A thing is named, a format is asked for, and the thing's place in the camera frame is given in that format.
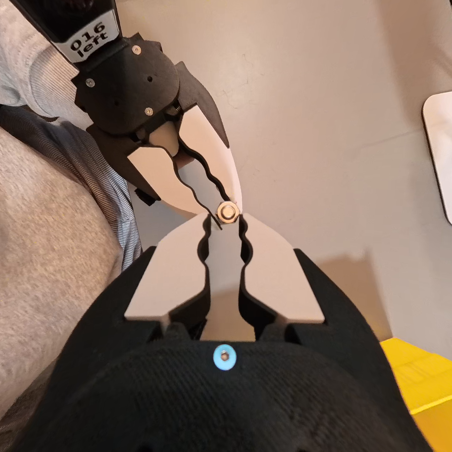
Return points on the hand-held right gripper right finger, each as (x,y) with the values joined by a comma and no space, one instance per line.
(282,279)

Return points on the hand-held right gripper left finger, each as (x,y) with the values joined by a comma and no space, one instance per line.
(173,275)

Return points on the yellow plastic bin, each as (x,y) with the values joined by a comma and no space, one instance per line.
(423,381)

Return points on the silver bolt with nuts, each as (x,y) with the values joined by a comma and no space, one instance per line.
(228,212)

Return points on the person's grey hoodie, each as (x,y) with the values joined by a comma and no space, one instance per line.
(42,265)

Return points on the person's left hand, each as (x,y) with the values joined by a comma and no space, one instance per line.
(183,162)

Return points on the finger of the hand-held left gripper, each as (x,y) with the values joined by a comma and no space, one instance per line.
(212,148)
(159,173)

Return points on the person's left forearm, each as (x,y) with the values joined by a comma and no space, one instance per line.
(35,77)

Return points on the striped grey shirt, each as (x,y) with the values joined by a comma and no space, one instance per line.
(99,183)

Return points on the white document stand base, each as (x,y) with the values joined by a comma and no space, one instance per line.
(439,141)

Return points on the grey desk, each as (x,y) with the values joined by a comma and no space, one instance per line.
(317,141)

